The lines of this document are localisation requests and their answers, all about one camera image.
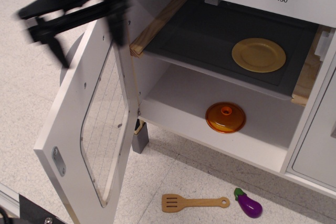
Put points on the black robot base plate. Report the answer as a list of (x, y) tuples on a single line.
[(34, 213)]

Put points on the white oven door with window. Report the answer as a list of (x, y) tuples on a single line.
[(85, 142)]

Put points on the wooden slotted spatula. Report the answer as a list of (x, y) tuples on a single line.
[(172, 203)]

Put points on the yellow plastic plate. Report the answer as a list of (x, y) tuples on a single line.
[(259, 55)]

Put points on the white toy kitchen cabinet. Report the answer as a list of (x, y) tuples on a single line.
[(176, 97)]

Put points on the grey cabinet foot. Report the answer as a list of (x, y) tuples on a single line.
[(140, 137)]

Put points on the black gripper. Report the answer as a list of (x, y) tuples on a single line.
[(112, 10)]

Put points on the purple toy eggplant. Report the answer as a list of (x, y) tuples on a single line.
[(250, 207)]

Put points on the orange pot lid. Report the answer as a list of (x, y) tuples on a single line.
[(225, 117)]

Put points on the white cupboard door right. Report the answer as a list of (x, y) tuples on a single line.
[(314, 156)]

